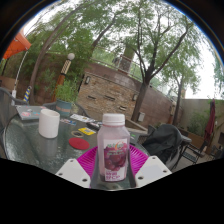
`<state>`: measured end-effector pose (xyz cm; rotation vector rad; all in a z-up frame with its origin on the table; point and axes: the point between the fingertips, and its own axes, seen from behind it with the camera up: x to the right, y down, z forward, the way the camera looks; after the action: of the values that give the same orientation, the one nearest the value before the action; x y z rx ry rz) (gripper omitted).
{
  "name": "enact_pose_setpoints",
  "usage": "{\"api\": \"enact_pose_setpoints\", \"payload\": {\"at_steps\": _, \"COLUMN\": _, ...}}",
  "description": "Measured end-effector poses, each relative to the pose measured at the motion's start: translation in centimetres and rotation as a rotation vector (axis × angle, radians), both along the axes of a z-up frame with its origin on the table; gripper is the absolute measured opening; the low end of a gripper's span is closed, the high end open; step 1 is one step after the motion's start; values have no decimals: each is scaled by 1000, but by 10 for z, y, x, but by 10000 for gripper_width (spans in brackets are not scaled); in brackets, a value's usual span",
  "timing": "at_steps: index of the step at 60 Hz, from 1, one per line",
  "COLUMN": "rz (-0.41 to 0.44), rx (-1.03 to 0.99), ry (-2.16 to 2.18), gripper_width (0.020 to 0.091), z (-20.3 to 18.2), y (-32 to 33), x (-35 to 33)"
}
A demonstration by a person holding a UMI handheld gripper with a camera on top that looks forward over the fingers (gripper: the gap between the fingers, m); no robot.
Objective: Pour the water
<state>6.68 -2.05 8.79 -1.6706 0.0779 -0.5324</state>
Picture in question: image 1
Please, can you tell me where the green plant in blue pot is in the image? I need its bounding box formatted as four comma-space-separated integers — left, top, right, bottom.
54, 79, 79, 118

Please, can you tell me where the forked dark-trunk tree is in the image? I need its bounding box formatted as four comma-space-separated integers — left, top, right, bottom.
99, 0, 208, 123

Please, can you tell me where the leaning tree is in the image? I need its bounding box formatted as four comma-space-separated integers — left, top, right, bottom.
28, 6, 111, 104

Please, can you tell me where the flat round red coaster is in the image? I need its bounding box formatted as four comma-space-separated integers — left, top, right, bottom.
68, 137, 91, 151

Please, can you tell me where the yellow blue striped bollard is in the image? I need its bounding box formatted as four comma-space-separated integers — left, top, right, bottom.
23, 85, 33, 104

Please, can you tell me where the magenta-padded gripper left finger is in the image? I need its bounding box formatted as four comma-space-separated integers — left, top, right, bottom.
55, 145, 101, 189

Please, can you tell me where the orange patio umbrella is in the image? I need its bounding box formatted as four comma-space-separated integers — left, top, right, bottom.
2, 31, 33, 101

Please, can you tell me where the yellow card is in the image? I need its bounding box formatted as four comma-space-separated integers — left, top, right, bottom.
78, 127, 97, 136

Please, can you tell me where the white booklet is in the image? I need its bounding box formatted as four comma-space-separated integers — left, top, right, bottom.
69, 113, 97, 124

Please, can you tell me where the globe-topped lamp post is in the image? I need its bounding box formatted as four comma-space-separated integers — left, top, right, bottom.
50, 52, 76, 103

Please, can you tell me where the silver laptop with stickers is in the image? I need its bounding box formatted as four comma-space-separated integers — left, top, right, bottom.
14, 104, 46, 121

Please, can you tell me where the colourful sticker card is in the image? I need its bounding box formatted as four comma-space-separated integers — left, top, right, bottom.
59, 118, 77, 126

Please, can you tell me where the thin-trunk tree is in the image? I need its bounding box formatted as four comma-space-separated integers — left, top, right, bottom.
163, 49, 204, 127

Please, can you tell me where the round ring sticker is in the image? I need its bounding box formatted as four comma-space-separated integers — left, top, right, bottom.
70, 130, 84, 138

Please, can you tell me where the white textured cup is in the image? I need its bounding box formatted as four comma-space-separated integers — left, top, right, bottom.
38, 108, 61, 139

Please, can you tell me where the black backpack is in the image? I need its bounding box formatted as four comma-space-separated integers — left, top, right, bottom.
142, 123, 184, 164

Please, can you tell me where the pink juice bottle white cap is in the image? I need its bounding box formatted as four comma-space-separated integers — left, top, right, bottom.
96, 113, 131, 183

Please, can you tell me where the grey wicker chair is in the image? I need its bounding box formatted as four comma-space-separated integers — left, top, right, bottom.
0, 87, 29, 128
146, 124, 188, 171
43, 101, 88, 118

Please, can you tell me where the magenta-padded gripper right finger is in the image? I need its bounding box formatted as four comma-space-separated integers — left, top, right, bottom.
128, 143, 173, 189

